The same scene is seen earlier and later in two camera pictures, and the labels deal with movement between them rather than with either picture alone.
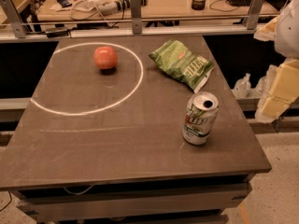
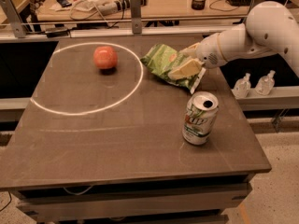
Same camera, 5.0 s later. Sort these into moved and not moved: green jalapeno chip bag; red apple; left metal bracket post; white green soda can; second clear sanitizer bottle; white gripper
Moved: white gripper; green jalapeno chip bag
Not moved: red apple; second clear sanitizer bottle; left metal bracket post; white green soda can
